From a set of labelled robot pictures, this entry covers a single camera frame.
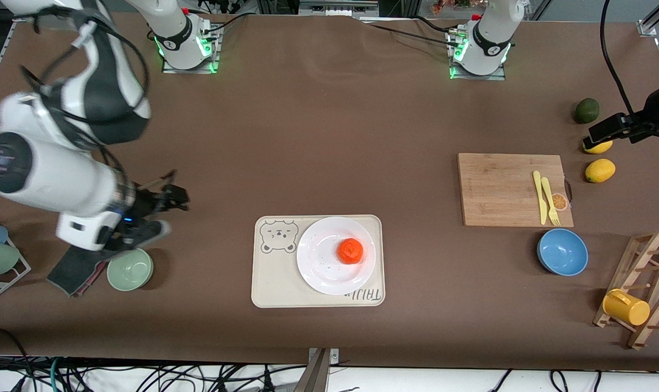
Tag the cream bear print tray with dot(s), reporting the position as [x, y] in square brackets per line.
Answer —
[275, 283]

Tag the yellow plastic fork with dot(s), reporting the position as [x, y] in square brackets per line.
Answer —
[550, 201]

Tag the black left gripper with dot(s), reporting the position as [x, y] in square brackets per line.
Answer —
[658, 110]

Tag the dark green avocado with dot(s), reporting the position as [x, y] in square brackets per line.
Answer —
[586, 110]

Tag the yellow lemon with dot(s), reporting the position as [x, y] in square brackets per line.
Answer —
[600, 170]
[599, 147]

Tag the yellow plastic knife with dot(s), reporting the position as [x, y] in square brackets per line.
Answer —
[538, 196]

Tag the bamboo cutting board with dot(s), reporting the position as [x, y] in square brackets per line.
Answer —
[504, 185]

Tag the orange fruit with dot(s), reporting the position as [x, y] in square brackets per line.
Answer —
[351, 251]

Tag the aluminium frame corner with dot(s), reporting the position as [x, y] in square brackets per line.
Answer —
[656, 16]

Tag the blue bowl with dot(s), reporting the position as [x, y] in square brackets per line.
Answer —
[562, 251]

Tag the aluminium camera post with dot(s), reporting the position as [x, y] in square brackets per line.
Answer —
[318, 375]

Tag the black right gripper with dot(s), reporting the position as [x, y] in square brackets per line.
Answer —
[148, 203]

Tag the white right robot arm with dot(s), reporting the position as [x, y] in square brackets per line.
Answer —
[52, 179]

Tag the wooden mug rack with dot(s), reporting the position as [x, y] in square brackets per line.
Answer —
[629, 277]

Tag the white round plate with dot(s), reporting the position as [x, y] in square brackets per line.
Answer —
[321, 256]

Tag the pale green bowl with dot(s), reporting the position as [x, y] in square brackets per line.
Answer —
[130, 270]

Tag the yellow mug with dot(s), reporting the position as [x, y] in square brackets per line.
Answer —
[626, 307]

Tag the dark grey folded cloth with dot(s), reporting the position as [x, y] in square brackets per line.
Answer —
[71, 272]

